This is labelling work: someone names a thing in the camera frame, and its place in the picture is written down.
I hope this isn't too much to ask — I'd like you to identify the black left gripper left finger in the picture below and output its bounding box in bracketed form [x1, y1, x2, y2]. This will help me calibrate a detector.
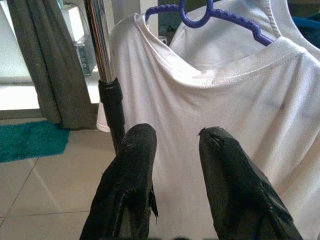
[79, 123, 159, 240]

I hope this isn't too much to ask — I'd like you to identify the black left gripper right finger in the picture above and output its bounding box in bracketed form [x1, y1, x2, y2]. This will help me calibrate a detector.
[196, 126, 304, 240]

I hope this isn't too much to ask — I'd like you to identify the blue plastic hanger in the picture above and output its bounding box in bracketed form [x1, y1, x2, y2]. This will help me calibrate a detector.
[144, 0, 275, 47]

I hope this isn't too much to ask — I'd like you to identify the white t-shirt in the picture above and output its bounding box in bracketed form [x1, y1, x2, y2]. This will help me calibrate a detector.
[96, 11, 320, 240]
[169, 0, 320, 76]

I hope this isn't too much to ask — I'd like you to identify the teal floor mat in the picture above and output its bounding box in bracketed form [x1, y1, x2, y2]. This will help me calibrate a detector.
[0, 120, 71, 163]

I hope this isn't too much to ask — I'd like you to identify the chrome clothes rack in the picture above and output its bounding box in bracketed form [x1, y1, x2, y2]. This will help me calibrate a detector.
[83, 0, 126, 155]

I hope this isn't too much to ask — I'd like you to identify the grey curtain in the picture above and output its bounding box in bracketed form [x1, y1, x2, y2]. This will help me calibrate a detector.
[7, 0, 97, 130]

